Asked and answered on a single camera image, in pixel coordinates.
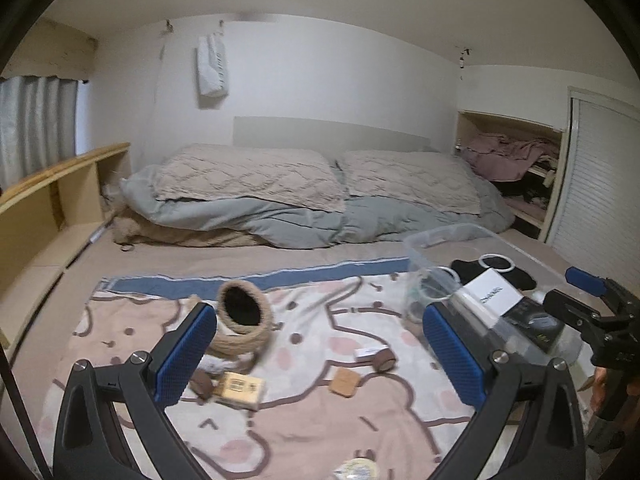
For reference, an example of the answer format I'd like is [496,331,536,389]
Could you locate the beige bed sheet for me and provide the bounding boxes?
[7,227,616,361]

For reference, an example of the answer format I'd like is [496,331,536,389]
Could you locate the brown bandage roll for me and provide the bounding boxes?
[192,370,215,401]
[371,349,397,373]

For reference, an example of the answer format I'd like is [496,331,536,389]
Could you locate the cream printed curtain valance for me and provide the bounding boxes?
[0,17,98,83]

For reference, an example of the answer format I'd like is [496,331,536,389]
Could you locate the wooden bedside shelf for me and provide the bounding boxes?
[0,142,132,346]

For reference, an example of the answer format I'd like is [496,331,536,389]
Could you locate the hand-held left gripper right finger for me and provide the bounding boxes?
[422,304,588,480]

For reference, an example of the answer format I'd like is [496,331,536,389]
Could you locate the grey duvet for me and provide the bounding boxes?
[120,162,515,250]

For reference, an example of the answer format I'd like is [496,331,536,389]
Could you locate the white hanging bag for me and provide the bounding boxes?
[196,34,231,97]

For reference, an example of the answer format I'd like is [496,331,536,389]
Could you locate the white louvered door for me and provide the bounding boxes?
[542,87,640,291]

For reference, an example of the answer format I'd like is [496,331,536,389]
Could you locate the black cloth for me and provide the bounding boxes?
[450,255,536,291]

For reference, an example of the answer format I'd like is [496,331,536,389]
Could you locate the beige quilted pillow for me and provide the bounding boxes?
[152,143,347,213]
[336,150,483,213]

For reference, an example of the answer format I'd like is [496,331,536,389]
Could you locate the beige folded blanket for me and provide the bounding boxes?
[111,207,266,248]

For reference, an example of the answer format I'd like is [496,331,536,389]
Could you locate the white cable coil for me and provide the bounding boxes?
[477,254,515,273]

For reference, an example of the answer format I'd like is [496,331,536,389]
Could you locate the grey curtain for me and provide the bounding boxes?
[0,75,80,191]

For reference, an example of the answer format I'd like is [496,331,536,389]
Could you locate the wooden square coaster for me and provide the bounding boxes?
[328,366,362,396]

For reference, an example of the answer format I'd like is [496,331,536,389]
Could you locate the clear plastic storage bin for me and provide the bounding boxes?
[402,224,616,391]

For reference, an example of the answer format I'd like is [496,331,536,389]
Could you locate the dark clothes pile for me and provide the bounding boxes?
[492,160,556,211]

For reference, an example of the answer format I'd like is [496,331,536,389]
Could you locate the wooden closet shelf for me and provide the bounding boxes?
[455,110,571,243]

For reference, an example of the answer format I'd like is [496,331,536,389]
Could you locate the pink clothes pile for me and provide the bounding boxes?
[460,131,558,182]

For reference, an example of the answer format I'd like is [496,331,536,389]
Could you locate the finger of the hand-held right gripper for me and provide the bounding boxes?
[542,287,603,333]
[565,267,626,306]

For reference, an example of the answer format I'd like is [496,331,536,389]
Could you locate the yellow small box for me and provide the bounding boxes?
[212,371,266,411]

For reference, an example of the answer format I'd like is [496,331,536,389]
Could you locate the printed cartoon blanket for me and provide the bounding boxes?
[37,257,481,480]

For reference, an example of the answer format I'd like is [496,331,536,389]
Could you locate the black box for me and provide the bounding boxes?
[500,296,568,356]

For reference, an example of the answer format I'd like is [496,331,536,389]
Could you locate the person's right hand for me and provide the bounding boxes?
[591,366,610,413]

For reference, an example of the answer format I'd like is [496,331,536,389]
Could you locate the beige fluffy earmuffs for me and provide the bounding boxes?
[197,280,275,361]

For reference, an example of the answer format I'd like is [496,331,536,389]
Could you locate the white printed flat box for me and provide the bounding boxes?
[462,268,525,317]

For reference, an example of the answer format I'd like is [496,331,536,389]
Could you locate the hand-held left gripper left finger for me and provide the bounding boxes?
[52,302,218,480]

